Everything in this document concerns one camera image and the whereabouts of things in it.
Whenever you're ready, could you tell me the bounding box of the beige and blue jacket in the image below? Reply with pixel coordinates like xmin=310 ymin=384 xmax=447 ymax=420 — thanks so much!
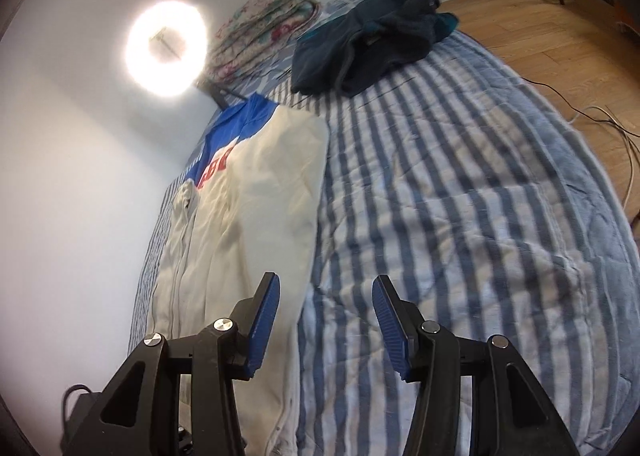
xmin=149 ymin=93 xmax=331 ymax=456

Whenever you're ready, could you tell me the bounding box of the round ring light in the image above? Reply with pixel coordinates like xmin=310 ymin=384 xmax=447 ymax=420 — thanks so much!
xmin=125 ymin=0 xmax=207 ymax=98

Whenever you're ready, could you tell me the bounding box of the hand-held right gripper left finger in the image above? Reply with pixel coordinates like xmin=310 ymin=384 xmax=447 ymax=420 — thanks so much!
xmin=62 ymin=272 xmax=281 ymax=456

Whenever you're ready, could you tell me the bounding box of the blue striped blanket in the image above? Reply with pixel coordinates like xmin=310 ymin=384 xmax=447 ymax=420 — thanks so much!
xmin=127 ymin=28 xmax=638 ymax=456

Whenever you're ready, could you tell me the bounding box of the blue checked bedsheet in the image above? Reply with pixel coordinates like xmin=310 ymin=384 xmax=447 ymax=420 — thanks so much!
xmin=175 ymin=0 xmax=373 ymax=182

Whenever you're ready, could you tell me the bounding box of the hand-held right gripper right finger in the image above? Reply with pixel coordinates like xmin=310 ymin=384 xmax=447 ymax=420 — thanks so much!
xmin=371 ymin=274 xmax=581 ymax=456

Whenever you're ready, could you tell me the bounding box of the dark navy garment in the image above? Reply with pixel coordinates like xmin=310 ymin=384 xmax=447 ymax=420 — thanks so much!
xmin=291 ymin=0 xmax=460 ymax=97

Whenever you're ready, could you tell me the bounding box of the black floor cable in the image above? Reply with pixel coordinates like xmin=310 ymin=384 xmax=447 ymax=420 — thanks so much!
xmin=520 ymin=78 xmax=640 ymax=138

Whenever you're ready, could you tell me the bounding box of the black tripod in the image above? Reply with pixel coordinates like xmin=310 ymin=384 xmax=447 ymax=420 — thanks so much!
xmin=197 ymin=78 xmax=248 ymax=109

